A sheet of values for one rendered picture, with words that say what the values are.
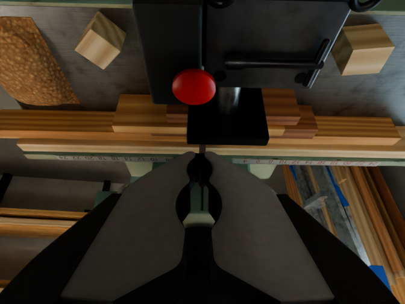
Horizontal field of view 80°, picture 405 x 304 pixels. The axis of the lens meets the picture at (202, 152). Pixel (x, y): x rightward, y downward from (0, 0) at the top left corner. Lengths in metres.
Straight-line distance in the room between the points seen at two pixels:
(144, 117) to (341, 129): 0.28
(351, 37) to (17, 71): 0.36
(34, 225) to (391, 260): 2.39
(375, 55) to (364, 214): 1.43
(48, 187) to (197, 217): 2.82
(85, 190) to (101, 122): 2.53
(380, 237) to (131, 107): 1.52
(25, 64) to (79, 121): 0.10
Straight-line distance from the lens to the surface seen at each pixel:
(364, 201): 1.72
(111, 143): 0.38
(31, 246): 2.88
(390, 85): 0.41
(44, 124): 0.42
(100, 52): 0.28
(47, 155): 0.44
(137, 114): 0.33
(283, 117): 0.32
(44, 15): 0.33
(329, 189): 1.16
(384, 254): 1.66
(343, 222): 1.13
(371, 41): 0.31
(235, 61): 0.18
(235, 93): 0.26
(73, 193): 2.93
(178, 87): 0.17
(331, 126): 0.41
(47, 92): 0.37
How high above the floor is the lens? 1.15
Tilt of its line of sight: 33 degrees down
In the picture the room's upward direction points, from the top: 179 degrees counter-clockwise
